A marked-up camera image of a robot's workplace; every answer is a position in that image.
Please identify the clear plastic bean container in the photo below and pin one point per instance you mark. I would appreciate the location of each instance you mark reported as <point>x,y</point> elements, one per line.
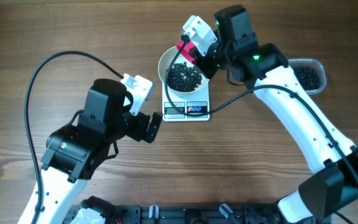
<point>314,64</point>

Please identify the white digital kitchen scale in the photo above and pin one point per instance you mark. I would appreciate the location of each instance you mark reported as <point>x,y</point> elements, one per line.
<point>191,103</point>

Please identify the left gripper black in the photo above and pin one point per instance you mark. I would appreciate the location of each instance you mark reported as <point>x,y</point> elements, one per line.
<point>137,133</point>

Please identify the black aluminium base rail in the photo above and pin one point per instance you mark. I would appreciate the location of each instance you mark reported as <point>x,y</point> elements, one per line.
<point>97,210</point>

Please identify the pink measuring scoop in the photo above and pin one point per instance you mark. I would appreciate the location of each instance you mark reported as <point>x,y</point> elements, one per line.
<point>189,52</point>

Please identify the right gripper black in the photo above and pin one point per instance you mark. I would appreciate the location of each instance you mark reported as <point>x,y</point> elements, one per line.
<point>208,70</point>

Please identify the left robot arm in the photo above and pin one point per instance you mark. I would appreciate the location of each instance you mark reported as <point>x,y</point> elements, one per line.
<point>73,152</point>

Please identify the white round bowl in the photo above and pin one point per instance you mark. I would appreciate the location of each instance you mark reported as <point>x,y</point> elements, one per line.
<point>163,68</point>

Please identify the black beans in bowl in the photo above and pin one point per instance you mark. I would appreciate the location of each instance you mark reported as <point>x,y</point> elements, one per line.
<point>183,78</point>

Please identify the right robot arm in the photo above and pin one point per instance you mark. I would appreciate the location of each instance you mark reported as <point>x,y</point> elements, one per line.
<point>263,69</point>

